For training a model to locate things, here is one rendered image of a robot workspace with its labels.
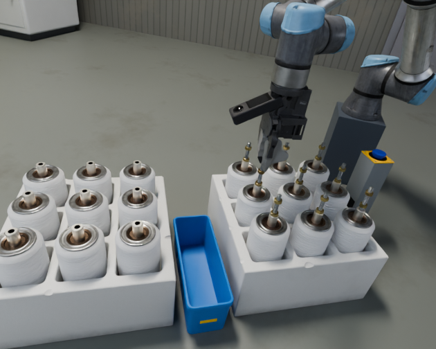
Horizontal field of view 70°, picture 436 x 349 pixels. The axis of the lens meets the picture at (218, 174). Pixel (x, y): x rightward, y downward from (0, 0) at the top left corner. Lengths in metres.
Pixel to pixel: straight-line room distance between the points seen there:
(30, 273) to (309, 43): 0.71
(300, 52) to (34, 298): 0.71
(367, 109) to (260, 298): 0.85
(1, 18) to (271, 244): 3.05
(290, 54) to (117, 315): 0.67
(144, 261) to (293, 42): 0.53
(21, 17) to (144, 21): 1.21
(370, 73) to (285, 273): 0.84
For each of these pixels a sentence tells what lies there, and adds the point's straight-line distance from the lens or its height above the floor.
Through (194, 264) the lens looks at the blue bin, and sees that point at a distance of 0.97.
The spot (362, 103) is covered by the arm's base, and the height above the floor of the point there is 0.36.
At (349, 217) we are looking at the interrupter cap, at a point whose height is 0.25.
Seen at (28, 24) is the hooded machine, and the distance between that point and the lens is 3.25.
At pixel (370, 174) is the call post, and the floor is 0.27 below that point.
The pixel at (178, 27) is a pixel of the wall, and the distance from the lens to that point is 3.66.
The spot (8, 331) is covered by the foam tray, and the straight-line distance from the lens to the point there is 0.85.
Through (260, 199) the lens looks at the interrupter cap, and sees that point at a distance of 0.83.
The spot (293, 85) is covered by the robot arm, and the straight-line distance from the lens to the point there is 0.68.
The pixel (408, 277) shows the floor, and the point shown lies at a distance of 1.20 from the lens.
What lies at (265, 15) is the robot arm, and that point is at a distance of 0.85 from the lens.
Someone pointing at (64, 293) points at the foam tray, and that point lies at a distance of 0.73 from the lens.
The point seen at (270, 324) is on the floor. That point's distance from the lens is 0.90.
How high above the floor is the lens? 0.76
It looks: 34 degrees down
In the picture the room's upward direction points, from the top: 8 degrees clockwise
